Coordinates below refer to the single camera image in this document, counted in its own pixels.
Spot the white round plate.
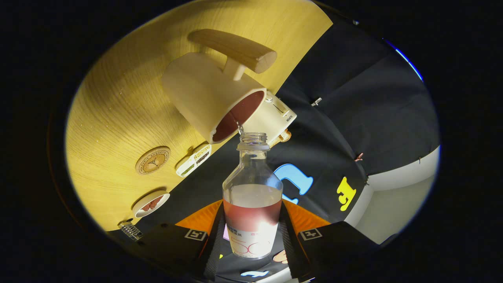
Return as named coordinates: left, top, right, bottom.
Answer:
left=132, top=191, right=171, bottom=219

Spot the black backdrop cloth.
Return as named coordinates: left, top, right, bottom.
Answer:
left=106, top=22, right=440, bottom=283

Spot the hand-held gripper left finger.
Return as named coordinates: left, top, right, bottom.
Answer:
left=132, top=198, right=228, bottom=281

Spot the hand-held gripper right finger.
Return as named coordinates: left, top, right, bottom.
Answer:
left=276, top=198, right=380, bottom=283

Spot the metal wire utensil holder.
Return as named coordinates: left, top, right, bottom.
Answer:
left=118, top=220, right=144, bottom=241

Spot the cream cup wooden handle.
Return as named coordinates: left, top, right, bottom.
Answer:
left=162, top=28, right=277, bottom=145

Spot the cream toaster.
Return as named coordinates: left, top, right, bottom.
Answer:
left=242, top=91, right=297, bottom=145

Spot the wooden table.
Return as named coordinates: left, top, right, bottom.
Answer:
left=65, top=0, right=334, bottom=232

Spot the clear juice bottle pink label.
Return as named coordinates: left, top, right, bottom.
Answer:
left=222, top=132, right=283, bottom=260

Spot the round wooden coaster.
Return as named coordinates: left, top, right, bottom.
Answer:
left=135, top=146, right=171, bottom=175

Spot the white divided bean dish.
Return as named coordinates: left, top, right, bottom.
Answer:
left=176, top=144, right=212, bottom=178

